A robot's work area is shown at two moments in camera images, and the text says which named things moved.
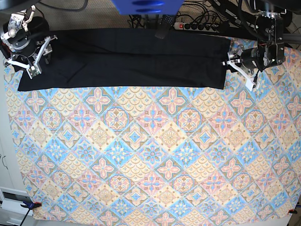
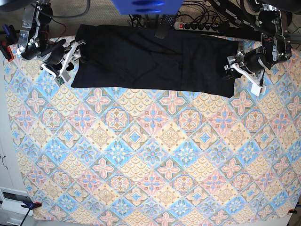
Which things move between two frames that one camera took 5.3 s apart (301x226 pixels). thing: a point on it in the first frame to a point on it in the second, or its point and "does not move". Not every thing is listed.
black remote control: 165,22 does not move
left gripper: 29,51 to 59,54
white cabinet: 12,192 does not move
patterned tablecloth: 160,154 does not move
